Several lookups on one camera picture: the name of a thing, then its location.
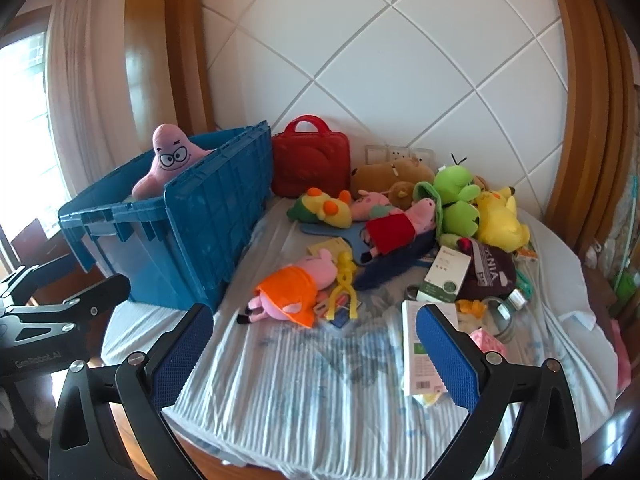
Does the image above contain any green fabric pouch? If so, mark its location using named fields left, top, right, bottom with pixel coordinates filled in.
left=411, top=181, right=447, bottom=241

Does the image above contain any yellow sticky note pad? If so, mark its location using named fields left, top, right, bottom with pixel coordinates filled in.
left=307, top=237, right=351, bottom=261

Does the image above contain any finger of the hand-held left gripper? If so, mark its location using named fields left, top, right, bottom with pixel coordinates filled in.
left=0, top=274, right=132, bottom=336
left=0, top=265, right=46, bottom=307

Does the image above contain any small pink pig plush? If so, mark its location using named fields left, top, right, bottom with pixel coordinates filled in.
left=350, top=191, right=393, bottom=221

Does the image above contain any white box green base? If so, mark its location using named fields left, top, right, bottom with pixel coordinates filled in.
left=417, top=247, right=473, bottom=303

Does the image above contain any small brown round plush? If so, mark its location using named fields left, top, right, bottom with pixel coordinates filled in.
left=387, top=181, right=416, bottom=211

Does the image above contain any long white green box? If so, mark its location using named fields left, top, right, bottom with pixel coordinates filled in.
left=401, top=300, right=458, bottom=396

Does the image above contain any white wall outlet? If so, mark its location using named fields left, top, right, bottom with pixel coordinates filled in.
left=365, top=145, right=433, bottom=167

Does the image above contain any green frog plush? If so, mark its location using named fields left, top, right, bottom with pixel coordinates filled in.
left=432, top=154, right=483, bottom=241

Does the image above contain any yellow plastic toy figure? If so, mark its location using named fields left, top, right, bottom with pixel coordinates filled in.
left=325, top=252, right=361, bottom=321

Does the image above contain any pink starfish plush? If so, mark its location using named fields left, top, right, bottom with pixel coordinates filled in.
left=132, top=123, right=213, bottom=198

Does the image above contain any pink patterned cloth book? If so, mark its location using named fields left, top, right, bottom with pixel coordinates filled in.
left=467, top=327, right=508, bottom=361

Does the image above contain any blue plastic storage crate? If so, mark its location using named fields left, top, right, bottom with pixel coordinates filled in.
left=57, top=121, right=275, bottom=313

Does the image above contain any maroon knit hat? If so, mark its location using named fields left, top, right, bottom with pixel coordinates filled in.
left=452, top=237, right=518, bottom=303

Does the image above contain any blue plastic hanger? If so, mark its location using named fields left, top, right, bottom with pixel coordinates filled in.
left=300, top=222, right=373, bottom=266

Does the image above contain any glass jar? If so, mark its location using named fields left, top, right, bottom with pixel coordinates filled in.
left=481, top=290, right=527, bottom=345

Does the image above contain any brown capybara plush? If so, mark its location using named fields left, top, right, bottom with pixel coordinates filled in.
left=350, top=156, right=435, bottom=198

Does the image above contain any pig plush red dress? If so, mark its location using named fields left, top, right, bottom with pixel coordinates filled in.
left=362, top=197, right=436, bottom=262

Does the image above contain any red handbag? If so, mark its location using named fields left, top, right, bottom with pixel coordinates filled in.
left=271, top=116, right=351, bottom=198

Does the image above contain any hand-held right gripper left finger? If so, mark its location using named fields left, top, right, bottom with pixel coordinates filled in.
left=47, top=302, right=216, bottom=480

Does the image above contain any blue card pack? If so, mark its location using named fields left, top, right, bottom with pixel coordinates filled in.
left=327, top=305, right=357, bottom=332

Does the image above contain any dark blue fuzzy cloth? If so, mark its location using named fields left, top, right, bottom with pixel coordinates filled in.
left=352, top=232, right=438, bottom=291

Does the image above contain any dark wooden chair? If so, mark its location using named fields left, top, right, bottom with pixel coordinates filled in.
left=10, top=219, right=71, bottom=277

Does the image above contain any pig plush orange dress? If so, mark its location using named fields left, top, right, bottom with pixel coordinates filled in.
left=237, top=250, right=338, bottom=328

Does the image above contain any yellow mouse plush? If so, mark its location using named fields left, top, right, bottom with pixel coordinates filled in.
left=475, top=185, right=531, bottom=253

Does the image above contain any striped white table cloth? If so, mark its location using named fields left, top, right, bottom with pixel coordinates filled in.
left=100, top=194, right=632, bottom=471

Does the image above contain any window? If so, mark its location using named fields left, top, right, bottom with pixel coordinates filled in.
left=0, top=30, right=66, bottom=241

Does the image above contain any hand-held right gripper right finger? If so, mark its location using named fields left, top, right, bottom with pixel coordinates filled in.
left=415, top=302, right=583, bottom=480

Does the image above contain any teal plastic toy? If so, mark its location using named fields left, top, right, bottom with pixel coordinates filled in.
left=514, top=269, right=533, bottom=303

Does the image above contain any yellow green duck plush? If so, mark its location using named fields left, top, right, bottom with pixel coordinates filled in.
left=286, top=187, right=353, bottom=228

